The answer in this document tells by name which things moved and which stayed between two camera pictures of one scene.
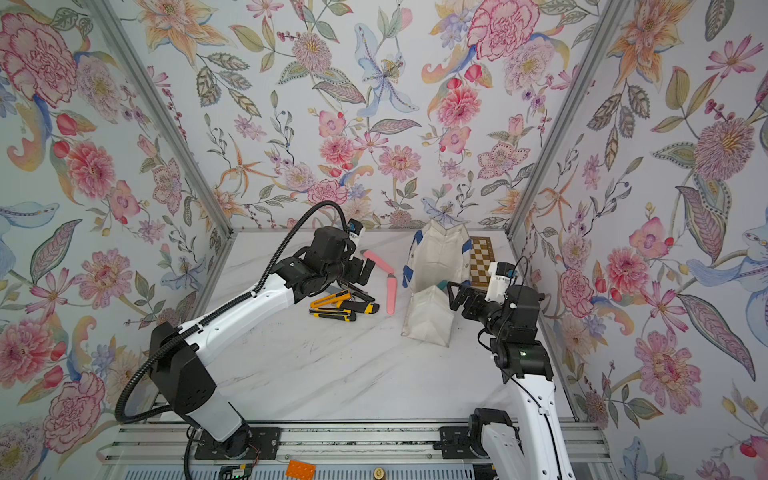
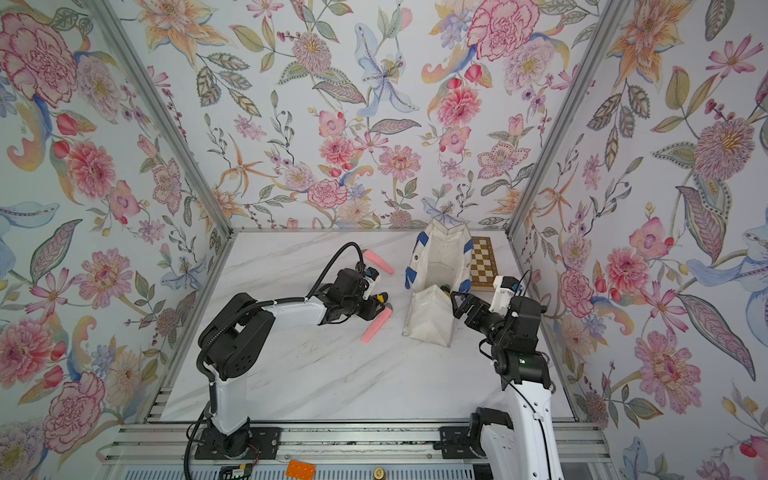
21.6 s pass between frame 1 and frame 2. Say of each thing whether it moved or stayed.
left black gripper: moved
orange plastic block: stayed
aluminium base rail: stayed
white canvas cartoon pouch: stayed
